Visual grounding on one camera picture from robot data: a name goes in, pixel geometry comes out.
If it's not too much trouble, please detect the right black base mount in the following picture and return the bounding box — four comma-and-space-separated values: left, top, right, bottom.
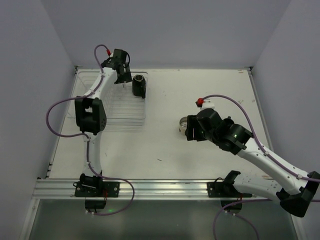
206, 177, 242, 207

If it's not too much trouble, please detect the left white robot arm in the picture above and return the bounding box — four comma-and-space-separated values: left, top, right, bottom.
74, 49, 131, 190

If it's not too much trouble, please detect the black mug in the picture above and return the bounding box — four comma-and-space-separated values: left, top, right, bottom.
132, 74, 147, 99

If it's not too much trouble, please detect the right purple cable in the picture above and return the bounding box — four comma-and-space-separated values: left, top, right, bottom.
196, 94, 320, 240

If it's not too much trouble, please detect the aluminium mounting rail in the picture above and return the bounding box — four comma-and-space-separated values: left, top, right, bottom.
32, 177, 297, 201

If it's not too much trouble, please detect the white wire dish rack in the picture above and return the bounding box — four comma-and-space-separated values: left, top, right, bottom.
72, 69, 146, 131

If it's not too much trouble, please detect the cream brown-banded cup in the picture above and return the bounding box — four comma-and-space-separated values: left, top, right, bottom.
178, 116, 188, 135

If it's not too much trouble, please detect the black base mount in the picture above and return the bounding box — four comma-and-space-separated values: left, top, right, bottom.
206, 177, 242, 207
72, 173, 120, 214

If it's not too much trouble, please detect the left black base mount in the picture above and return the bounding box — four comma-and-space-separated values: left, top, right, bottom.
72, 173, 120, 214

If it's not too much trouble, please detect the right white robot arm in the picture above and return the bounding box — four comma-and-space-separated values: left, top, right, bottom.
185, 108, 320, 218

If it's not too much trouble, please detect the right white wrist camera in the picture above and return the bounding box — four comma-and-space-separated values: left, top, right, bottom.
195, 98, 215, 111

